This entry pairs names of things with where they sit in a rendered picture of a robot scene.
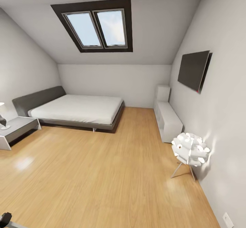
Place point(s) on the nightstand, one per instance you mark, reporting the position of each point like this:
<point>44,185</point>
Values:
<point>18,126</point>

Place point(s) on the bookcase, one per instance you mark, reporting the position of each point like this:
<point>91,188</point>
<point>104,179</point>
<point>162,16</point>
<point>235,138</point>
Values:
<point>170,126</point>

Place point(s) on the camera tripod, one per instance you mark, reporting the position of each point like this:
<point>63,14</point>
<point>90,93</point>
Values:
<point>5,221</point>

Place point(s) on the fixed window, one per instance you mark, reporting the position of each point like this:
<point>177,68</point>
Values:
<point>98,26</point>

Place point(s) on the wall mounted tv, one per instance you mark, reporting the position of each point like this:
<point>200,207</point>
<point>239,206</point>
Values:
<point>192,69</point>

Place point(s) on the bed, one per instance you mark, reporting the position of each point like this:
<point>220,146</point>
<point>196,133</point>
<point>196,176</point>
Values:
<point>54,106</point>

